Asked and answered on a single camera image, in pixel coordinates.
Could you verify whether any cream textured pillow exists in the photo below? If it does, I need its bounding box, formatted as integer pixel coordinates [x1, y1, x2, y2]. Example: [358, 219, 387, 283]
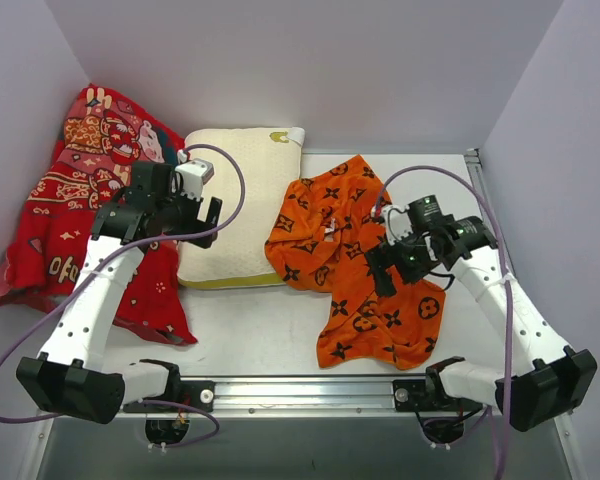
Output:
[177, 127, 305, 290]

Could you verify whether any orange black patterned pillowcase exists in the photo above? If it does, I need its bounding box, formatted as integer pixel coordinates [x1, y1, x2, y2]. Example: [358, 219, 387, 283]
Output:
[264, 156, 446, 370]

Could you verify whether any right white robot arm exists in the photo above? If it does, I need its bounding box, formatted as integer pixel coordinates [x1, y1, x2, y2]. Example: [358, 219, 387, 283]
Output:
[365, 195, 597, 432]

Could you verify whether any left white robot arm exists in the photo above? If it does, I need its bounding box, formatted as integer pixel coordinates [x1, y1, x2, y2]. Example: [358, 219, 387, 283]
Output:
[16, 159, 222, 424]

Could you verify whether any red cartoon patterned pillow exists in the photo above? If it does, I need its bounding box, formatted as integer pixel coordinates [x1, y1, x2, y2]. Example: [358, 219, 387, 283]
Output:
[0, 84, 197, 346]

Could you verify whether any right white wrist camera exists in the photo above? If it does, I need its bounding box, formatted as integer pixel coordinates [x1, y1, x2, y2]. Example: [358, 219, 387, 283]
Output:
[371, 204, 413, 245]

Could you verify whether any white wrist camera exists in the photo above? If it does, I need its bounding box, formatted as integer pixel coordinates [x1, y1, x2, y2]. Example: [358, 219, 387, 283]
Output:
[175, 158, 214, 201]
[371, 204, 413, 245]

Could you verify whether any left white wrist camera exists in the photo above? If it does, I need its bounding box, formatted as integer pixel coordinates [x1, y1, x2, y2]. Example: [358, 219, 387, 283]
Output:
[175, 158, 214, 201]

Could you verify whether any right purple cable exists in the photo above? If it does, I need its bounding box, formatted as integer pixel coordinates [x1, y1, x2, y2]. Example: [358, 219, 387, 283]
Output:
[374, 165, 513, 480]

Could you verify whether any purple cable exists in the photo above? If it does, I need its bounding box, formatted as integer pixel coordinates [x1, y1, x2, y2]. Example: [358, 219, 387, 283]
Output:
[374, 165, 513, 480]
[0, 143, 246, 448]

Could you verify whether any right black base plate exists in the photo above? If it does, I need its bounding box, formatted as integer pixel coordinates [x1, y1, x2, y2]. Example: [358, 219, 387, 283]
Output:
[392, 377, 483, 413]

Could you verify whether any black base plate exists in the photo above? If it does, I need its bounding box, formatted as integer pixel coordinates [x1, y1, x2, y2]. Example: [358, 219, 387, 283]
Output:
[123, 380, 216, 414]
[392, 377, 483, 413]

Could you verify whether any aluminium side rail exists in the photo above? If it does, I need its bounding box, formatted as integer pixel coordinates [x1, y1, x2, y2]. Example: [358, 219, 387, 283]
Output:
[463, 149, 511, 278]

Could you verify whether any aluminium front rail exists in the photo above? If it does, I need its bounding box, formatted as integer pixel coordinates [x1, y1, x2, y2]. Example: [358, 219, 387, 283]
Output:
[34, 374, 576, 419]

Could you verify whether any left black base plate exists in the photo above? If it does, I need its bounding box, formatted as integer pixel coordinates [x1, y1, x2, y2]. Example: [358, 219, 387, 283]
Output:
[123, 380, 216, 414]

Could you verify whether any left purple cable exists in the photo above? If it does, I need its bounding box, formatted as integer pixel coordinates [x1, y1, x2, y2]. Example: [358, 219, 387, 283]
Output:
[0, 143, 246, 448]

